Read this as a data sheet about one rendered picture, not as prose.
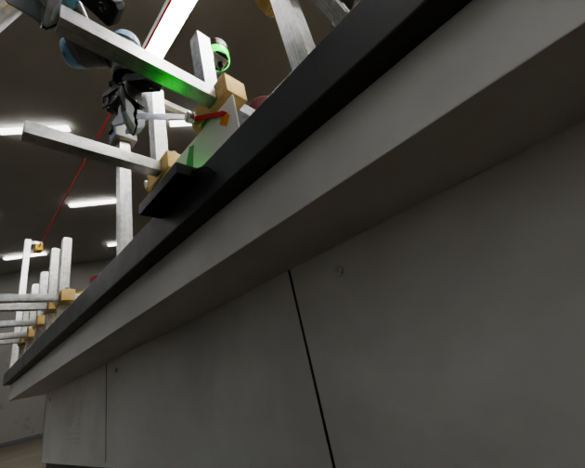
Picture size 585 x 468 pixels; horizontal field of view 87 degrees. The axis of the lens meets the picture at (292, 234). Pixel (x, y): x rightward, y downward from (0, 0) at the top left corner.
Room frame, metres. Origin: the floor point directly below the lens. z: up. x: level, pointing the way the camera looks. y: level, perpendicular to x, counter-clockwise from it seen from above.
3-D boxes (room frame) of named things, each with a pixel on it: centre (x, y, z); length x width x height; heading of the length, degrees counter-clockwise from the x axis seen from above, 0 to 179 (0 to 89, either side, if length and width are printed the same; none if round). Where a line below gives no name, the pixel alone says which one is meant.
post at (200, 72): (0.51, 0.11, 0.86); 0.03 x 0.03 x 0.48; 51
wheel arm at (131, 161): (0.59, 0.31, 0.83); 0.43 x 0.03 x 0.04; 141
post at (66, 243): (1.30, 1.08, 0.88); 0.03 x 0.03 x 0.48; 51
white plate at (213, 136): (0.51, 0.15, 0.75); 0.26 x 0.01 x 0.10; 51
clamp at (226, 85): (0.50, 0.09, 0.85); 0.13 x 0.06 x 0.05; 51
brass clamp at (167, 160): (0.65, 0.28, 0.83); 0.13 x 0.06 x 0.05; 51
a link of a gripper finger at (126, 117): (0.57, 0.35, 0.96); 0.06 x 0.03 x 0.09; 71
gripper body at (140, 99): (0.59, 0.34, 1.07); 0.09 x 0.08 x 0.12; 71
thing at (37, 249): (2.16, 2.07, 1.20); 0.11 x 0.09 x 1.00; 141
